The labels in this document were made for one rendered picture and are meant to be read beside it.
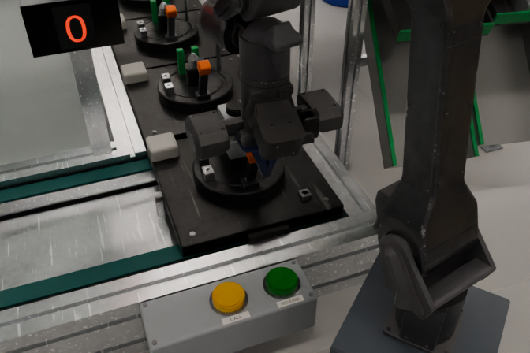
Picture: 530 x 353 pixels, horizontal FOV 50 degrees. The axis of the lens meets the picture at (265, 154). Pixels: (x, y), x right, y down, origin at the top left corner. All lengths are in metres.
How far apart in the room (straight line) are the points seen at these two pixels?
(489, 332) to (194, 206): 0.43
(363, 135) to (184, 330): 0.61
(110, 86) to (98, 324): 0.55
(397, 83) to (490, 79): 0.17
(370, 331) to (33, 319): 0.41
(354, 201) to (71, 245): 0.42
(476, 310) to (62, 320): 0.47
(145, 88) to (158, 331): 0.54
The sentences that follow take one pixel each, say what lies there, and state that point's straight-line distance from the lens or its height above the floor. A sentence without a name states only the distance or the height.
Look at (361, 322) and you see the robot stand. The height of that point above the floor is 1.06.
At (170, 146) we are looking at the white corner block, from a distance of 0.91.
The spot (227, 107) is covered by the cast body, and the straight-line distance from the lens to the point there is 0.80.
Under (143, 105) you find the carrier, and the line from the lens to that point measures 1.06.
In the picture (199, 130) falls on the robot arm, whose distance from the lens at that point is 0.65.
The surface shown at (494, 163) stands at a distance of 1.16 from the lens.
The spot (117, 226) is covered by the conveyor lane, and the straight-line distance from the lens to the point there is 0.90.
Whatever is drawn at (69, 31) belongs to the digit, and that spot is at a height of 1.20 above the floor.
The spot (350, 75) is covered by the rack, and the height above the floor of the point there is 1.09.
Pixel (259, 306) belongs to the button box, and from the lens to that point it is 0.72.
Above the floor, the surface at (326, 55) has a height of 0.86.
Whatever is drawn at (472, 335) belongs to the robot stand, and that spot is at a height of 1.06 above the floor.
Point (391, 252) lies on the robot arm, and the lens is 0.50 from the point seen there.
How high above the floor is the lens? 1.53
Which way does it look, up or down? 38 degrees down
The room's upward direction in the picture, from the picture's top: straight up
